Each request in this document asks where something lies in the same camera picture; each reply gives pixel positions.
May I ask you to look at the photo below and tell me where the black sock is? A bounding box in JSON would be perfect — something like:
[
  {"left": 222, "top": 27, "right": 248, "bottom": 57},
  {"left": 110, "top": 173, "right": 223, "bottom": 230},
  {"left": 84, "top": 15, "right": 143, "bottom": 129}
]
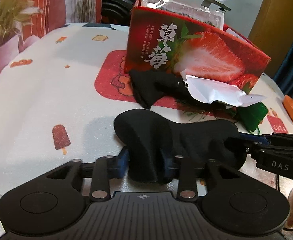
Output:
[{"left": 114, "top": 109, "right": 246, "bottom": 184}]

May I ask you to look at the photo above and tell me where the clear packaged black mask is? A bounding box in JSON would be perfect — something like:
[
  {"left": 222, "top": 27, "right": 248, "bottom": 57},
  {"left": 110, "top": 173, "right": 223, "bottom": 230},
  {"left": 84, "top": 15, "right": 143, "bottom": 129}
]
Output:
[{"left": 139, "top": 0, "right": 225, "bottom": 30}]

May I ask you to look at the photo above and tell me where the white crumpled paper bag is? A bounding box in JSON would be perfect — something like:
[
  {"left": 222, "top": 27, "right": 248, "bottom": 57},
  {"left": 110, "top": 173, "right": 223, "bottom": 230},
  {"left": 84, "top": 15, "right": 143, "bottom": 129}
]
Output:
[{"left": 180, "top": 70, "right": 266, "bottom": 107}]

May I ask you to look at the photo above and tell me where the patterned white tablecloth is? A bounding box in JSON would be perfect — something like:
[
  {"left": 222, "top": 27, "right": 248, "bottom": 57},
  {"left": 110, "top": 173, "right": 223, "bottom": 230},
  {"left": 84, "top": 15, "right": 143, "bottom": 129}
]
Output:
[{"left": 0, "top": 22, "right": 293, "bottom": 240}]

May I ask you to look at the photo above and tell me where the black glove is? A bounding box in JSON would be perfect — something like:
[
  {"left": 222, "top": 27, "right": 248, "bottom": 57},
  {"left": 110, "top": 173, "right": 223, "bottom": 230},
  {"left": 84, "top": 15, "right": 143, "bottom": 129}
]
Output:
[{"left": 129, "top": 69, "right": 229, "bottom": 110}]

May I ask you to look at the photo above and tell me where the red strawberry cardboard box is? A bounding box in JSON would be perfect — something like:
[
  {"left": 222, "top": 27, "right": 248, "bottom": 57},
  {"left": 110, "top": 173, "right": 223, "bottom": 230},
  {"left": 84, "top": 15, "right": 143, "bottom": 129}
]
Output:
[{"left": 124, "top": 5, "right": 271, "bottom": 93}]

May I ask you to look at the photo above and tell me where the wooden door panel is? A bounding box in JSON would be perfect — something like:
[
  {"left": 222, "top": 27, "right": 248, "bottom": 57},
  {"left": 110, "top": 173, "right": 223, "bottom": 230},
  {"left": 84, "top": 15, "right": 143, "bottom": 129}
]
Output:
[{"left": 249, "top": 0, "right": 293, "bottom": 57}]

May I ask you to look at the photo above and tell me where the black exercise bike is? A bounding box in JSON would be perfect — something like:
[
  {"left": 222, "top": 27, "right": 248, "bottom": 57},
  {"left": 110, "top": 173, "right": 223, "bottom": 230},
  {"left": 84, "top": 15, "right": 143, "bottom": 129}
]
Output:
[{"left": 102, "top": 0, "right": 230, "bottom": 30}]

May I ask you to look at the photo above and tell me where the red plant print backdrop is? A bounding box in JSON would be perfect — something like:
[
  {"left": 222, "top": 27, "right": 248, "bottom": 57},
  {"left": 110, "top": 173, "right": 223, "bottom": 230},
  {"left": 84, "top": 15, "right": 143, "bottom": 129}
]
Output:
[{"left": 0, "top": 0, "right": 102, "bottom": 73}]

